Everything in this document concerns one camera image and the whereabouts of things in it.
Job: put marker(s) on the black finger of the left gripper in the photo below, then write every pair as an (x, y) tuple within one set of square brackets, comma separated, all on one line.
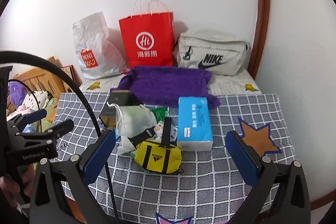
[(59, 130)]

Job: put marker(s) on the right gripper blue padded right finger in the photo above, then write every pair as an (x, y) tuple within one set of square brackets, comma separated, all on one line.
[(245, 158)]

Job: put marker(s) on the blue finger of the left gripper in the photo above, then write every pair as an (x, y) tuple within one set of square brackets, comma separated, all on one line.
[(26, 119)]

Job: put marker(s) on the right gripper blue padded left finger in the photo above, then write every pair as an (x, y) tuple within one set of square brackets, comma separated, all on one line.
[(95, 156)]

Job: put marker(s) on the dark green tea box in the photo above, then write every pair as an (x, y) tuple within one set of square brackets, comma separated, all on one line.
[(116, 98)]

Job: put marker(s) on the yellow mini duffel pouch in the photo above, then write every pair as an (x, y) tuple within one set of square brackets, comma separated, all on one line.
[(153, 157)]

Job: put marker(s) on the blue tissue pack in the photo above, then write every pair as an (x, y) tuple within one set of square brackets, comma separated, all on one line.
[(194, 131)]

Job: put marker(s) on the green wet wipe packet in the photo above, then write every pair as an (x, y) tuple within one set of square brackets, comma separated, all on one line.
[(160, 113)]

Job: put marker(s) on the purple plush toy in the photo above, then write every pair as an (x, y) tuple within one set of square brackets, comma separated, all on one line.
[(17, 93)]

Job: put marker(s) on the wooden furniture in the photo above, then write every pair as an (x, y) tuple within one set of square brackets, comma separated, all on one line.
[(41, 80)]

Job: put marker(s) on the grey checked blanket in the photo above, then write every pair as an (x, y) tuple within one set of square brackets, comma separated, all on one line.
[(210, 188)]

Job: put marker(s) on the brown patterned box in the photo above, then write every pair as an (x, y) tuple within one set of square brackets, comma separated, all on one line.
[(71, 72)]

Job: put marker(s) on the white lemon print sheet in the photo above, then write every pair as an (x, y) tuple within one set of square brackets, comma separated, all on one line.
[(242, 83)]

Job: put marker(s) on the white Miniso plastic bag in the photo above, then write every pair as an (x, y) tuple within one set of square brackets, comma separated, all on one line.
[(97, 56)]

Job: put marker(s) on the purple fluffy towel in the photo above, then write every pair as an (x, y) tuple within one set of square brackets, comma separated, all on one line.
[(163, 86)]

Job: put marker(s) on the beige Nike bag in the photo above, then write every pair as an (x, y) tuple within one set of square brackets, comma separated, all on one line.
[(214, 51)]

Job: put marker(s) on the red paper shopping bag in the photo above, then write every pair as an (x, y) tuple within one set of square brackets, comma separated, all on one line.
[(148, 39)]

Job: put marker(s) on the brown wooden door frame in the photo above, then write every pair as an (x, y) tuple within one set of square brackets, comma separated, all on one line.
[(263, 10)]

